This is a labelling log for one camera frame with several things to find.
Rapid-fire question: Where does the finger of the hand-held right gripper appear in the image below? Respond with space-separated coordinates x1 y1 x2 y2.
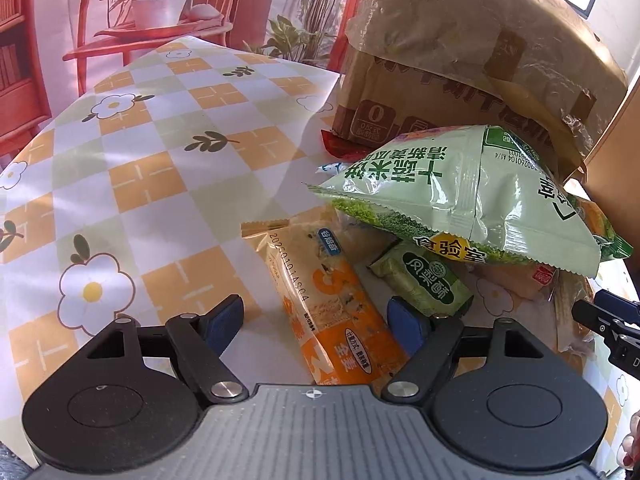
572 287 640 376

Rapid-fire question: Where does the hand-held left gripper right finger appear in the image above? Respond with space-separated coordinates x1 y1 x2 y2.
381 296 543 405

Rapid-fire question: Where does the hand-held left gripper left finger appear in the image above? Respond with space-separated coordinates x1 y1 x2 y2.
87 294 248 406

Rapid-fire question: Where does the orange snack bar packet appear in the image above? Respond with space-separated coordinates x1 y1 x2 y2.
241 219 412 387

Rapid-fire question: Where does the red snack packet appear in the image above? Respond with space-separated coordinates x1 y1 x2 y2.
321 129 375 162

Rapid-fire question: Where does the person's right hand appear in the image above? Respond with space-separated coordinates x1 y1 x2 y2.
619 407 640 472

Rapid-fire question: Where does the clear bread packet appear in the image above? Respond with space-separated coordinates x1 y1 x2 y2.
549 270 603 358

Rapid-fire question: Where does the small green pastry packet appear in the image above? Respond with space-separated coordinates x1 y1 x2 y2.
367 240 475 318

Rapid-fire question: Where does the clear beige snack packet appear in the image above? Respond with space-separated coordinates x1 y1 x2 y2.
331 207 403 267

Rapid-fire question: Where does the green orange snack bag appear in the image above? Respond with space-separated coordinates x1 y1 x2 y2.
562 191 634 262

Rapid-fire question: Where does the large green snack bag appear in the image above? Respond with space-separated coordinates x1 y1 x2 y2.
307 125 603 279

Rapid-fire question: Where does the brown wooden board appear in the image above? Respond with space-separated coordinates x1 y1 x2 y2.
581 74 640 248

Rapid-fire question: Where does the white blue print packet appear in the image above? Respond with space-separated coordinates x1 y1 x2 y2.
315 161 352 178

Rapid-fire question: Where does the brown cardboard box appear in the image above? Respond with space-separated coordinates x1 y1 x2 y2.
330 47 583 183
345 0 630 181

